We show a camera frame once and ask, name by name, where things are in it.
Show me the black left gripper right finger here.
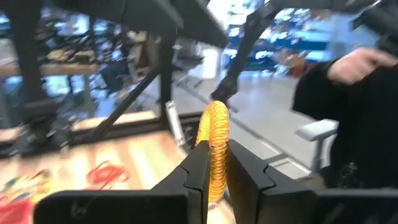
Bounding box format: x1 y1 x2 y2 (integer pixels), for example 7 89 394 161
226 139 398 224

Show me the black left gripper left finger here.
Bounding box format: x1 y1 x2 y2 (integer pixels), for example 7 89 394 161
33 139 211 224

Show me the red spiral wrist coil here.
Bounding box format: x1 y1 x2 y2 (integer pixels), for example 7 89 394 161
86 161 131 189

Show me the orange spiral wrist coil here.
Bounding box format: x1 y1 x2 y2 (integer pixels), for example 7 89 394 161
195 100 230 203

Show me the yellow crayon box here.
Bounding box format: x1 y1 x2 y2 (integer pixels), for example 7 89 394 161
0 169 52 205

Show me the silver aluminium bar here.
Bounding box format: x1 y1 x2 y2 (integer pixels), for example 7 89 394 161
164 100 188 147

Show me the person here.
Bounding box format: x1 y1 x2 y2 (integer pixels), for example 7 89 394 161
291 46 398 190

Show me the person's hand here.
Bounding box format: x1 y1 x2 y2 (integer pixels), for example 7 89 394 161
326 47 398 86

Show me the black aluminium rig frame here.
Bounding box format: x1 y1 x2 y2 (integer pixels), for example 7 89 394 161
68 0 280 147

